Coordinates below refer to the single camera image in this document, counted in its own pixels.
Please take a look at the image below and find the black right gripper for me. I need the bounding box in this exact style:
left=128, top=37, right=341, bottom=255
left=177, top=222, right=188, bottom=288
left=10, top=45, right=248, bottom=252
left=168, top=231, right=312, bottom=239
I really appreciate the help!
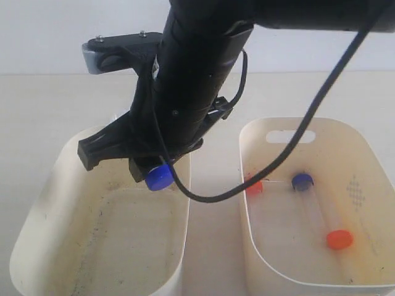
left=77, top=97, right=231, bottom=182

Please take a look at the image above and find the blue cap tube front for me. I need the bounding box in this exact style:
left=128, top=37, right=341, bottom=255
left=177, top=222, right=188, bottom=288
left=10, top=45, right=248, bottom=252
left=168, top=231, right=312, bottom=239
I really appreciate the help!
left=145, top=157, right=173, bottom=191

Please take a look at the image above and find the blue cap tube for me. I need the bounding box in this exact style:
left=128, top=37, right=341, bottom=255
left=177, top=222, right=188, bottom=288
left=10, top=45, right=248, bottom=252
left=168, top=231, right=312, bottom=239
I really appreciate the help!
left=145, top=157, right=173, bottom=191
left=291, top=173, right=326, bottom=240

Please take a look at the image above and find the orange cap tube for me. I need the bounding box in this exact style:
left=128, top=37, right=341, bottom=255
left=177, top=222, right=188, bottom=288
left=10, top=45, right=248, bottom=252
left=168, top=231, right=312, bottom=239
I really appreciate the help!
left=312, top=189, right=354, bottom=251
left=245, top=178, right=294, bottom=196

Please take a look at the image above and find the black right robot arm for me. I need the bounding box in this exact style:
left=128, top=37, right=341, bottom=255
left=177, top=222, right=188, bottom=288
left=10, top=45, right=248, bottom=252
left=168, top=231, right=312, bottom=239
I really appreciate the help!
left=77, top=1, right=381, bottom=182

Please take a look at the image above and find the cream plastic bin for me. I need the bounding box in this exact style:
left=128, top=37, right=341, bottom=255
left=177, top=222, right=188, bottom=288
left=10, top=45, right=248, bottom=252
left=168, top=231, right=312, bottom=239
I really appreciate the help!
left=241, top=118, right=394, bottom=295
left=9, top=127, right=189, bottom=295

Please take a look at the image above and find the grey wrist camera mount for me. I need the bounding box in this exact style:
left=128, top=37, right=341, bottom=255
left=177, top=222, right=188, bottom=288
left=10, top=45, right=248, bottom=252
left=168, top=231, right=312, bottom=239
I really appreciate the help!
left=81, top=31, right=162, bottom=75

